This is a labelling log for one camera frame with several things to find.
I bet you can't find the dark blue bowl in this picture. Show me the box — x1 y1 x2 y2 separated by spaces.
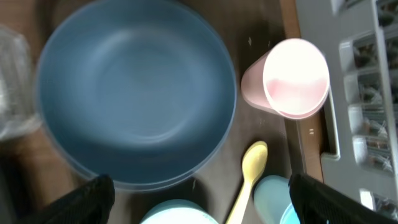
36 1 237 192

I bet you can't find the dark brown serving tray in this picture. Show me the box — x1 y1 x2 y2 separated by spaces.
57 1 296 223

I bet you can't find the clear plastic waste bin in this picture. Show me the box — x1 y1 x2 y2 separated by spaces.
1 25 41 141

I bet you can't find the yellow plastic spoon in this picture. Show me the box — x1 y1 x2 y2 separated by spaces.
225 141 268 224

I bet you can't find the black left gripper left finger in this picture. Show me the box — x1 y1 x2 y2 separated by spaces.
18 175 115 224

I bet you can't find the light blue plastic cup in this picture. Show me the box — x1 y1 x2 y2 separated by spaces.
254 175 300 224

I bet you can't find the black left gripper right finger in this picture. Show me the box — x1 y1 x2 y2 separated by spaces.
289 174 397 224

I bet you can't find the grey dishwasher rack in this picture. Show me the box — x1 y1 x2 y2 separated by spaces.
296 0 397 219

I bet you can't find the pink plastic cup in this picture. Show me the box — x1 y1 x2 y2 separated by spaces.
241 38 330 119

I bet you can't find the light blue rice bowl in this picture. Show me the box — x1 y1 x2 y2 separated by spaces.
141 199 218 224

